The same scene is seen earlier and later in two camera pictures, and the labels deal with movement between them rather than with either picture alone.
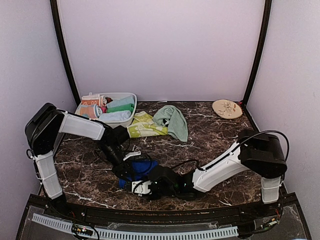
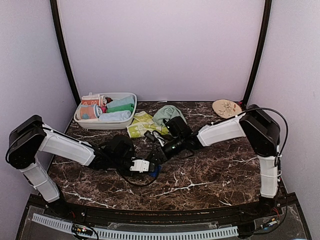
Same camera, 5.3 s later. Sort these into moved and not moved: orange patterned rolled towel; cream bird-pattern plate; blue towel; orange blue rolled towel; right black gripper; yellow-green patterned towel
Moved: blue towel; right black gripper
Not moved: orange blue rolled towel; orange patterned rolled towel; yellow-green patterned towel; cream bird-pattern plate
